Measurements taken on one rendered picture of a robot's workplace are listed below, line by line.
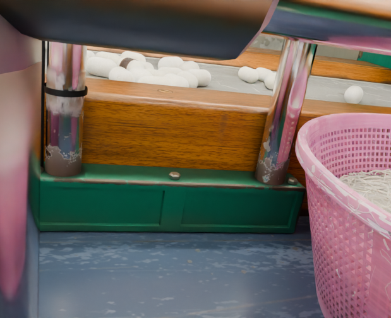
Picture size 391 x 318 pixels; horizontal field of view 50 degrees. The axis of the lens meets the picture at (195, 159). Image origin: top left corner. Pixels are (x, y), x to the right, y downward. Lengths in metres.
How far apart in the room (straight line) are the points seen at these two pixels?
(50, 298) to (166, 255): 0.08
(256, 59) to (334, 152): 0.41
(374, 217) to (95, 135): 0.20
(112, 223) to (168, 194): 0.04
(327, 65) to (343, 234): 0.59
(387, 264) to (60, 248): 0.19
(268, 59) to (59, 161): 0.50
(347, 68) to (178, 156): 0.52
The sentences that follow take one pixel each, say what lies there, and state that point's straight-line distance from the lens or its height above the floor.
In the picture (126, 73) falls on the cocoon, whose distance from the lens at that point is 0.41.
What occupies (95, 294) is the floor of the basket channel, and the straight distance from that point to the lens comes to 0.25.
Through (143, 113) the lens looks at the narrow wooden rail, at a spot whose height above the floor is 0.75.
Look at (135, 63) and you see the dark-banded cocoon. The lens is 0.47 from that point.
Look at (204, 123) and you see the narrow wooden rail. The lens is 0.31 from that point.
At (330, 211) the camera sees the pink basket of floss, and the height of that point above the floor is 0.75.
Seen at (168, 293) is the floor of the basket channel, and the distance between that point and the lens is 0.25.
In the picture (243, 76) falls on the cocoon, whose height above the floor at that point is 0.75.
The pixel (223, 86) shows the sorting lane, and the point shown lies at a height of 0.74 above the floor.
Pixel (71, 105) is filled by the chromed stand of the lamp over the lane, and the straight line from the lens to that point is 0.27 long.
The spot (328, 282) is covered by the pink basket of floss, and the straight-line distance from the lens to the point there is 0.24.
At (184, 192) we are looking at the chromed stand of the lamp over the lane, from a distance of 0.29.
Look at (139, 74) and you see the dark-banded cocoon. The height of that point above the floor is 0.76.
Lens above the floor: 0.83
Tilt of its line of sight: 21 degrees down
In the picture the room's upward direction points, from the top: 9 degrees clockwise
